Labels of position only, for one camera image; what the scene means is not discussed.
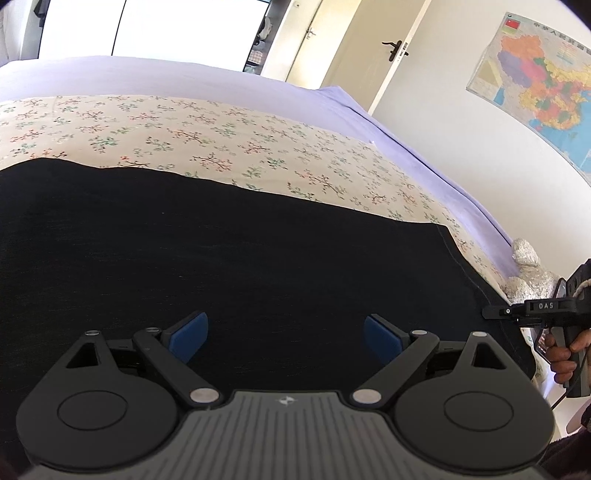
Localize person's dark clothing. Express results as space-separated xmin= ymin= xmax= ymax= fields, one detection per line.
xmin=539 ymin=406 xmax=591 ymax=480

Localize black door handle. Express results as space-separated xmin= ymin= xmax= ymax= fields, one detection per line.
xmin=381 ymin=40 xmax=410 ymax=64

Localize white sliding wardrobe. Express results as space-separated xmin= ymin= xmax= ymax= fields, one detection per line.
xmin=34 ymin=0 xmax=271 ymax=73

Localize dark pants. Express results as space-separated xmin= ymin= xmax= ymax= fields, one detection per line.
xmin=0 ymin=158 xmax=537 ymax=480

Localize fluffy white plush toy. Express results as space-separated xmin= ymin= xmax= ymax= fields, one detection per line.
xmin=502 ymin=237 xmax=560 ymax=304

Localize colourful wall map poster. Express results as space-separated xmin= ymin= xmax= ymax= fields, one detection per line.
xmin=465 ymin=11 xmax=591 ymax=186

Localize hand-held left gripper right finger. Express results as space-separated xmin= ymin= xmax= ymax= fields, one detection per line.
xmin=350 ymin=315 xmax=512 ymax=409

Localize cream door with silver handle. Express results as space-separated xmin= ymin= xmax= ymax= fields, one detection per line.
xmin=284 ymin=0 xmax=363 ymax=89

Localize person's right hand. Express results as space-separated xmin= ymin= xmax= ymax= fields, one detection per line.
xmin=545 ymin=328 xmax=591 ymax=389

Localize white door with black handle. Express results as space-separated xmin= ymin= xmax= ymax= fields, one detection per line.
xmin=321 ymin=0 xmax=432 ymax=116

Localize black cable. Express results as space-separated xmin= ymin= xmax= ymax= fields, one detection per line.
xmin=549 ymin=348 xmax=591 ymax=411

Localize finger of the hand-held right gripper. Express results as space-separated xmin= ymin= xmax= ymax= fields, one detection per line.
xmin=481 ymin=305 xmax=521 ymax=325

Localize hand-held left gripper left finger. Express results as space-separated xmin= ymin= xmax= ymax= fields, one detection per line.
xmin=65 ymin=311 xmax=221 ymax=408

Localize purple bed sheet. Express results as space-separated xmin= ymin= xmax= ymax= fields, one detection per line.
xmin=0 ymin=55 xmax=520 ymax=275

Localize floral blanket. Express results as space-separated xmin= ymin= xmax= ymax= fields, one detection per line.
xmin=0 ymin=95 xmax=514 ymax=298

